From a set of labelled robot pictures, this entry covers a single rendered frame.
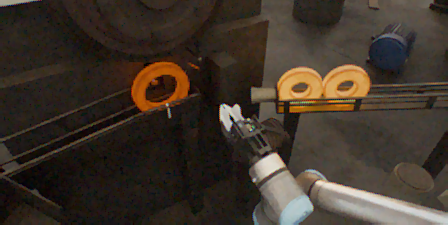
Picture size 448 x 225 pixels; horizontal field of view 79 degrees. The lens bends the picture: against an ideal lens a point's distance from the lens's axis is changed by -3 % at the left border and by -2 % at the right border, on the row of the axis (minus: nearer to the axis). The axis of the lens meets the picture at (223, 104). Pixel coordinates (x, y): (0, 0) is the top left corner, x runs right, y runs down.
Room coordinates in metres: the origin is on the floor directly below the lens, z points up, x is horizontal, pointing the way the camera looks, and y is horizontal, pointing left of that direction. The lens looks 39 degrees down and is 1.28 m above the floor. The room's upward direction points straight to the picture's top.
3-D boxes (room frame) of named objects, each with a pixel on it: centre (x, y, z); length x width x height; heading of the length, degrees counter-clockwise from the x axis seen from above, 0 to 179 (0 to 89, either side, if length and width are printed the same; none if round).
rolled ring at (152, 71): (0.74, 0.20, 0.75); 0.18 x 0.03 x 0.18; 121
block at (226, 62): (0.87, 0.00, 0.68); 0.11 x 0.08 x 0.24; 31
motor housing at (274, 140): (0.79, -0.15, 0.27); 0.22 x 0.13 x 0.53; 121
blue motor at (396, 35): (2.25, -1.52, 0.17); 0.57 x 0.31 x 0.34; 141
